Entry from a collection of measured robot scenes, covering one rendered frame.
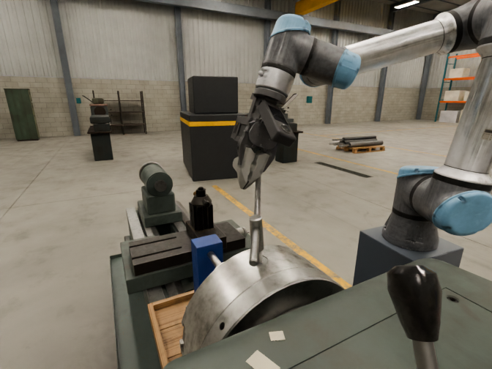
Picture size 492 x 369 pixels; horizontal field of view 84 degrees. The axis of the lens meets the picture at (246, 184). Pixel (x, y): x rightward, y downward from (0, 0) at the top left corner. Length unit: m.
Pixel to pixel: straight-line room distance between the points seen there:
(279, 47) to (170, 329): 0.78
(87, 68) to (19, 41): 2.36
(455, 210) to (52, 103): 14.44
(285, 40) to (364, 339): 0.52
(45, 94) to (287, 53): 14.22
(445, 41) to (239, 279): 0.72
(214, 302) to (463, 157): 0.61
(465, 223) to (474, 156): 0.15
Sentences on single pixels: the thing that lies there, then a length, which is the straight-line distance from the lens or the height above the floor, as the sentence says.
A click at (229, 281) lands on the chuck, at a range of 0.49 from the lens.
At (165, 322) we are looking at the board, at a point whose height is 0.88.
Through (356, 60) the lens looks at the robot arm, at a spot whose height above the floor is 1.59.
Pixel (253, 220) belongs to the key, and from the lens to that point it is 0.46.
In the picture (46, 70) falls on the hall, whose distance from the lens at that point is 14.74.
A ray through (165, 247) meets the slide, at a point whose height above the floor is 0.97.
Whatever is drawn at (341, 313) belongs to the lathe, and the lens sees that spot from 0.40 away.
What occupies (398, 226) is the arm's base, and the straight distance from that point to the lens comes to 0.93.
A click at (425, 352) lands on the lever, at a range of 0.23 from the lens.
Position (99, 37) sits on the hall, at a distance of 14.78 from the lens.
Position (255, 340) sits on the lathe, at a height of 1.25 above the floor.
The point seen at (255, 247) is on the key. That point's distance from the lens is 0.41.
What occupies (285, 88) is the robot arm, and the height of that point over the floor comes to 1.53.
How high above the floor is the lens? 1.51
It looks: 17 degrees down
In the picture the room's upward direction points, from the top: straight up
